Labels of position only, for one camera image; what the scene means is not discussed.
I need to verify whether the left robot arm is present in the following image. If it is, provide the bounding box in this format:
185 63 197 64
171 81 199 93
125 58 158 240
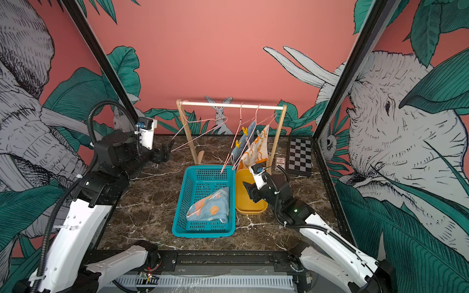
12 101 171 293

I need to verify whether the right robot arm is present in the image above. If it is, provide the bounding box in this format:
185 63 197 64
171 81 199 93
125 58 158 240
243 172 398 293

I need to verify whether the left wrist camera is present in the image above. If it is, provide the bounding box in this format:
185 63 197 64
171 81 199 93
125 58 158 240
136 117 158 150

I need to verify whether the wooden clothes rack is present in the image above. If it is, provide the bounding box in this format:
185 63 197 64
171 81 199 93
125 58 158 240
176 98 288 173

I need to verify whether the checkerboard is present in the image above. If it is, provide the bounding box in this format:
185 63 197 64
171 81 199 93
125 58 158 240
286 137 313 177

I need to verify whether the yellow plastic tray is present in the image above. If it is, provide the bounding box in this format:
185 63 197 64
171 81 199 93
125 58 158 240
236 169 268 215

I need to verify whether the blue dotted towel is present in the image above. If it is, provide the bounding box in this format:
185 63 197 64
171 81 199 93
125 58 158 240
186 187 230 224

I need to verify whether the cream orange towel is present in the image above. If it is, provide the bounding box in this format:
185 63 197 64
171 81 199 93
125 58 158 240
240 125 270 168

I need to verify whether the pink wire hanger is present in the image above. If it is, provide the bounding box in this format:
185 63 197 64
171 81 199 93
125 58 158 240
173 100 228 150

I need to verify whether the small white red box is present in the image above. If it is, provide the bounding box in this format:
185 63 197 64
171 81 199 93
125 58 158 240
275 157 286 170

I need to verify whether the white slotted cable duct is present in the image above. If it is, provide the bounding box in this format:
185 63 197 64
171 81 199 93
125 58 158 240
117 275 295 290

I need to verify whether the dark blue towel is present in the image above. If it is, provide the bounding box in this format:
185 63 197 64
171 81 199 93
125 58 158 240
231 122 256 170

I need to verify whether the teal plastic basket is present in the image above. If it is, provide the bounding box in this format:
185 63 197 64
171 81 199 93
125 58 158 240
172 165 236 238

